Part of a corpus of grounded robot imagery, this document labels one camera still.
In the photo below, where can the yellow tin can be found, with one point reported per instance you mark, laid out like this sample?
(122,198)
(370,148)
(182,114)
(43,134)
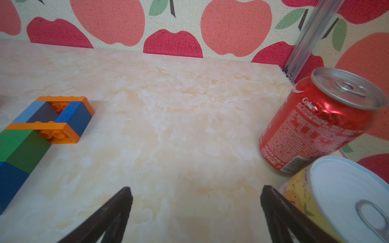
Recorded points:
(348,201)

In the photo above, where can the red soda can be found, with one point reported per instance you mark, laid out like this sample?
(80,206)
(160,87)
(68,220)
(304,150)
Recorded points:
(324,112)

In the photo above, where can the green lego brick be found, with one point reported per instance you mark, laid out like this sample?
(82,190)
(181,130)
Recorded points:
(23,149)

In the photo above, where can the orange lego brick small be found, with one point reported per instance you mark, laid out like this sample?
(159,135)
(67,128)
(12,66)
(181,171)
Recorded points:
(59,103)

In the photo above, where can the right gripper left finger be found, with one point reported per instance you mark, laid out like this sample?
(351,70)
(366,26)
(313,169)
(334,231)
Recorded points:
(108,223)

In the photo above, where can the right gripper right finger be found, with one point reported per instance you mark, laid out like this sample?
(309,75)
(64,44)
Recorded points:
(283,218)

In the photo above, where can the dark blue lego brick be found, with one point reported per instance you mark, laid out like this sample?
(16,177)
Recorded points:
(11,180)

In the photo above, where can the right frame post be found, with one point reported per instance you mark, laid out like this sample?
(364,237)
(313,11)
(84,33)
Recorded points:
(313,31)

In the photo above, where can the light blue lego brick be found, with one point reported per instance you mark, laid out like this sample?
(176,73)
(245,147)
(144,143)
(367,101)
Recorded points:
(38,111)

